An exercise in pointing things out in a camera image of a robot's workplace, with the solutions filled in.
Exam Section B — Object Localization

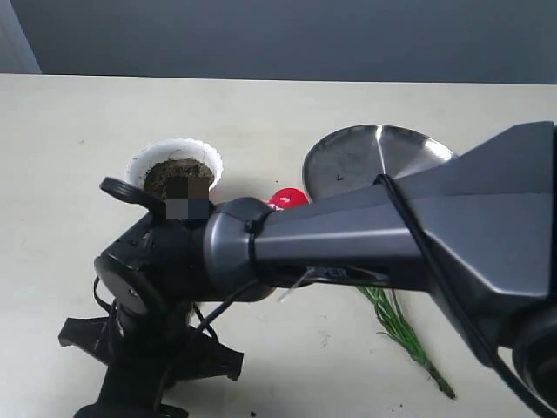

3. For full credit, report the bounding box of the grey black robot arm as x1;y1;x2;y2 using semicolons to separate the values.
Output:
58;122;556;417

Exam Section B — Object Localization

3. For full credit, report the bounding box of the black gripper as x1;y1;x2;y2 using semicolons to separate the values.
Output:
58;304;244;418

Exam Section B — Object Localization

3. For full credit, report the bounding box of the red artificial flower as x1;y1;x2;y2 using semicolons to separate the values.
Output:
263;187;456;400

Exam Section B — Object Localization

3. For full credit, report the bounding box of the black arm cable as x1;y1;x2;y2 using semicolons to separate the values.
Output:
191;173;557;418

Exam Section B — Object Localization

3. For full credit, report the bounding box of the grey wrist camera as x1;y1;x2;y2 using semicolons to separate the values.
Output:
99;177;166;217

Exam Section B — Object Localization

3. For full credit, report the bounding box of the round stainless steel plate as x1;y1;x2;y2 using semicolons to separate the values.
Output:
302;125;458;202

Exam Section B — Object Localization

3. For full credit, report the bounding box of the white scalloped flower pot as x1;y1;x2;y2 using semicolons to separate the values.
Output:
124;138;224;203

